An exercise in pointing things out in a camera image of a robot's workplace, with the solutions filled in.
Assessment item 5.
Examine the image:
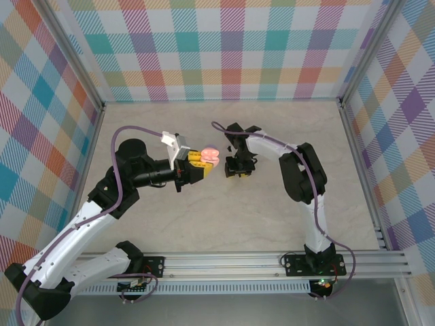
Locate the aluminium frame leg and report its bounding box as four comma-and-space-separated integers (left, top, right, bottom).
32, 280, 55, 326
394, 276, 419, 326

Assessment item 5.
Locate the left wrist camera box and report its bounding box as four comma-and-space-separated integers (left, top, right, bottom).
162, 130, 191, 169

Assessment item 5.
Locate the pink earbud charging case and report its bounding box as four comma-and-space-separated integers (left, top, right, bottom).
200, 146, 221, 168

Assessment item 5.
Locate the aluminium frame post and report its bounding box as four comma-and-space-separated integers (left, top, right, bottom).
338, 0, 407, 108
40, 0, 106, 111

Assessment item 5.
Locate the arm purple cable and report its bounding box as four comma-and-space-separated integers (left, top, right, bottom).
211, 121, 357, 300
16, 125, 164, 322

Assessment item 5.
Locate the aluminium side rail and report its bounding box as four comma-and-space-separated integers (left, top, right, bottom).
60, 103, 107, 255
338, 103, 391, 251

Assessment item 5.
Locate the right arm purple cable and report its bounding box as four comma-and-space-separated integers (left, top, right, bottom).
211, 121, 357, 300

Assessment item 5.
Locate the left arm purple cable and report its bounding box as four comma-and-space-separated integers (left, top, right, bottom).
16, 125, 164, 322

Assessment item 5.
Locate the aluminium mounting rail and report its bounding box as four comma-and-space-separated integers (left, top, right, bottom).
37, 250, 413, 282

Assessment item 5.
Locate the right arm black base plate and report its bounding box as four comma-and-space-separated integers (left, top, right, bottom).
283, 254, 347, 276

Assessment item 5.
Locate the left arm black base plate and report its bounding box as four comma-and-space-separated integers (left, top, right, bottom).
115, 256, 167, 279

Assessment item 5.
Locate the slotted grey cable duct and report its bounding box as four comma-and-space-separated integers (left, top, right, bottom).
54, 280, 312, 295

